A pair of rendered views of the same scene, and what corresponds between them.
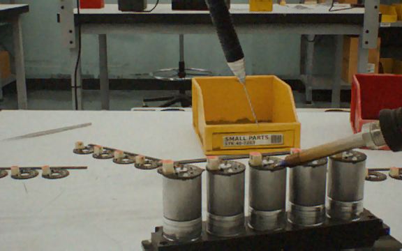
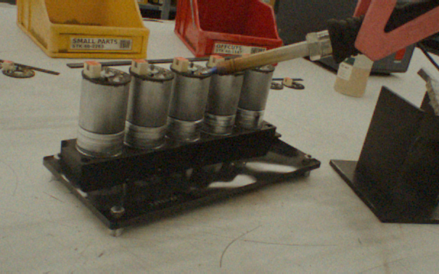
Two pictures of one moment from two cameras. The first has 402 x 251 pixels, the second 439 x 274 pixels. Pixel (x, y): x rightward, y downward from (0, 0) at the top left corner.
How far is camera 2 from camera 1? 14 cm
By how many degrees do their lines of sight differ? 31
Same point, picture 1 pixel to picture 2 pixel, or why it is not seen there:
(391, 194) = not seen: hidden behind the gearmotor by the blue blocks
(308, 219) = (222, 129)
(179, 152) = (16, 52)
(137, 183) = not seen: outside the picture
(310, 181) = (230, 90)
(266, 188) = (193, 97)
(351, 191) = (260, 101)
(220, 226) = (144, 139)
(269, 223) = (190, 133)
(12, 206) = not seen: outside the picture
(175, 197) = (103, 106)
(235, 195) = (164, 104)
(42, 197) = not seen: outside the picture
